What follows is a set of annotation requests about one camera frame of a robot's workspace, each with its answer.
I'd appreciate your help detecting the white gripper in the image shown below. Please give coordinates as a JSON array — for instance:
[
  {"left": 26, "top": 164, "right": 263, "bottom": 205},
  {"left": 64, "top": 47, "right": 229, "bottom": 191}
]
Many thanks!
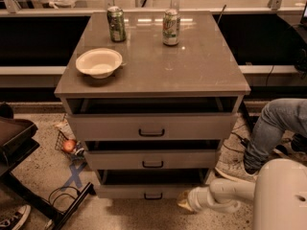
[{"left": 177, "top": 187, "right": 214, "bottom": 212}]

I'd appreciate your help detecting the grey drawer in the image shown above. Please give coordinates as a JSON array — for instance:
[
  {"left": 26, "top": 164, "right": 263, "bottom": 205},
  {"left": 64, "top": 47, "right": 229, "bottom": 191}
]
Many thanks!
[
  {"left": 94, "top": 168, "right": 210, "bottom": 200},
  {"left": 67, "top": 114, "right": 237, "bottom": 141},
  {"left": 84, "top": 149, "right": 216, "bottom": 170}
]

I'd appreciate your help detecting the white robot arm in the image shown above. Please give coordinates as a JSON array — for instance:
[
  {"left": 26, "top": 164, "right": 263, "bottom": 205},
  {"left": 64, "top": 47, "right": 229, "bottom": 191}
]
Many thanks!
[{"left": 177, "top": 158, "right": 307, "bottom": 230}]

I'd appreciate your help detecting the grey drawer cabinet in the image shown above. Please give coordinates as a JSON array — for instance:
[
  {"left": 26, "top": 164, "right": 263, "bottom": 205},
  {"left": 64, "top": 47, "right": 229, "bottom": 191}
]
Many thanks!
[{"left": 53, "top": 10, "right": 251, "bottom": 194}]

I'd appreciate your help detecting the grey knit sneaker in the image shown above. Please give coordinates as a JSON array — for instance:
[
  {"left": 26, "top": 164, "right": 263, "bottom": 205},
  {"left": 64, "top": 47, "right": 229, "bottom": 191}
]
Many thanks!
[{"left": 215, "top": 161, "right": 258, "bottom": 183}]

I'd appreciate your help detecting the black white sneaker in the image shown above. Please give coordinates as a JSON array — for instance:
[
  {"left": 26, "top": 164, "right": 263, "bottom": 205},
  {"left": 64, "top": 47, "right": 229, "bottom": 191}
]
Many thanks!
[{"left": 273, "top": 144, "right": 307, "bottom": 165}]

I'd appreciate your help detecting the red apple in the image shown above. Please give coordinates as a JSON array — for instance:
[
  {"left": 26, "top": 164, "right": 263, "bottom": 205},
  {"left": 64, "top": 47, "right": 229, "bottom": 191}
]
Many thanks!
[{"left": 62, "top": 139, "right": 76, "bottom": 153}]

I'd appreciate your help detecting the person leg in jeans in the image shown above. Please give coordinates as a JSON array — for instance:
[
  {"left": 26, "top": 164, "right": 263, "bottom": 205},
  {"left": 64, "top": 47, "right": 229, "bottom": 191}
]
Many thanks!
[{"left": 244, "top": 98, "right": 307, "bottom": 174}]

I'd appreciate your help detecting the white paper bowl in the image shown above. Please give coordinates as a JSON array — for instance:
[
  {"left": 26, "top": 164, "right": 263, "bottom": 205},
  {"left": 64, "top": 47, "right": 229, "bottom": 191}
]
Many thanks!
[{"left": 76, "top": 48, "right": 123, "bottom": 79}]

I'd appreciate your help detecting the black canvas sneaker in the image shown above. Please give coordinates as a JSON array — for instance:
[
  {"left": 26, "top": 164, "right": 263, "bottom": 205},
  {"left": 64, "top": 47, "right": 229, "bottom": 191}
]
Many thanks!
[{"left": 0, "top": 205, "right": 31, "bottom": 230}]

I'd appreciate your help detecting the black cart stand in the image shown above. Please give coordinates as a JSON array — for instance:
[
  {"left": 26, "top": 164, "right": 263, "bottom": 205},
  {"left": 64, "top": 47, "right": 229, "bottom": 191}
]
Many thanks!
[{"left": 0, "top": 103, "right": 94, "bottom": 230}]

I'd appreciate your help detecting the white green soda can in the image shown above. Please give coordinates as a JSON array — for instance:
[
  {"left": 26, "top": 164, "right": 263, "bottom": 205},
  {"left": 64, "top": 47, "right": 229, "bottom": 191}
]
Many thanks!
[{"left": 162, "top": 9, "right": 180, "bottom": 46}]

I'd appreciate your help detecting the dark green soda can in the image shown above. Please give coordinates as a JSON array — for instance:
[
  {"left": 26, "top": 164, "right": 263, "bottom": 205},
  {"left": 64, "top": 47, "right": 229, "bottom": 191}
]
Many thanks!
[{"left": 106, "top": 6, "right": 126, "bottom": 42}]

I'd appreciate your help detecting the black wire basket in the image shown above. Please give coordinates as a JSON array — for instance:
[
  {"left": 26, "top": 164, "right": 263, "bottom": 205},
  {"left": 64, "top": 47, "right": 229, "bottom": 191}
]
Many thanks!
[{"left": 55, "top": 132, "right": 84, "bottom": 161}]

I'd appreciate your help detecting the black floor cable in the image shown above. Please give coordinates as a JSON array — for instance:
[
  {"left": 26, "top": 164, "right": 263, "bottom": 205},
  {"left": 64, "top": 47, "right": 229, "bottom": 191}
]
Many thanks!
[{"left": 47, "top": 185, "right": 82, "bottom": 206}]

